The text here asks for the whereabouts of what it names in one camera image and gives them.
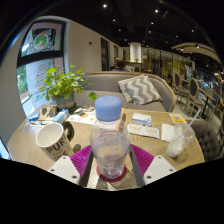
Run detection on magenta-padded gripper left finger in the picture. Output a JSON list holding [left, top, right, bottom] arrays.
[[47, 144, 96, 189]]

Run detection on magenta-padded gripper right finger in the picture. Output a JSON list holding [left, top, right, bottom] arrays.
[[128, 143, 178, 188]]

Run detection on clear water bottle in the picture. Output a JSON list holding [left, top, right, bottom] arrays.
[[88, 95, 131, 180]]

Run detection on white paper leaflets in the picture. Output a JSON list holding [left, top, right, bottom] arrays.
[[127, 123, 161, 139]]

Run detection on white printed mug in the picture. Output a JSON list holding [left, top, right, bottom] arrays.
[[35, 120, 76, 163]]

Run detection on clear plastic cup with straw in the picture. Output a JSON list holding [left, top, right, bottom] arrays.
[[165, 108, 203, 159]]

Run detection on white paper napkin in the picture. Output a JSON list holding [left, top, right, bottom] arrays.
[[160, 123, 176, 143]]

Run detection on small blue and white pack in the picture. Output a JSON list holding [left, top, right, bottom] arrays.
[[131, 112, 153, 127]]

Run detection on colourful printed leaflet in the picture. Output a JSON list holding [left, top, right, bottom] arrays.
[[66, 106, 98, 126]]

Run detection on white and orange tissue box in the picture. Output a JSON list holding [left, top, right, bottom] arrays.
[[114, 107, 126, 132]]

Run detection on light blue tissue pack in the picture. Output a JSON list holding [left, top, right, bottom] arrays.
[[53, 109, 70, 125]]

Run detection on yellow card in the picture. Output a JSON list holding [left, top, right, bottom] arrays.
[[168, 113, 186, 124]]

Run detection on brown wooden stand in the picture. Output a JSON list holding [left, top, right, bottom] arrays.
[[38, 104, 58, 122]]

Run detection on small blue box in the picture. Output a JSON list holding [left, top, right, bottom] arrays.
[[28, 111, 41, 123]]

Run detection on grey tufted armchair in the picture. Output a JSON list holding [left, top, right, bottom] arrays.
[[186, 118, 224, 163]]

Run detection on grey chevron cushion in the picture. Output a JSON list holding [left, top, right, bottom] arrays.
[[117, 74, 163, 106]]

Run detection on green potted plant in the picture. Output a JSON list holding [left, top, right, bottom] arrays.
[[39, 64, 98, 113]]

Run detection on grey curved sofa bench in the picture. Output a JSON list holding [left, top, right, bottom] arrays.
[[73, 70, 178, 113]]

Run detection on group of dining chairs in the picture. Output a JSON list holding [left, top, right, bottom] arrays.
[[169, 71, 224, 118]]

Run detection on window with painted decals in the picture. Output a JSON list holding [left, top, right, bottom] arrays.
[[16, 20, 67, 118]]

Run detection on person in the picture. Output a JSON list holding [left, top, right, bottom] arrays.
[[110, 57, 129, 73]]

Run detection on white round column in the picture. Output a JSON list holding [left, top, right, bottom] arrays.
[[129, 41, 142, 63]]

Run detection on group of ceiling lights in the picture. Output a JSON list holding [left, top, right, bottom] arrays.
[[99, 1, 201, 51]]

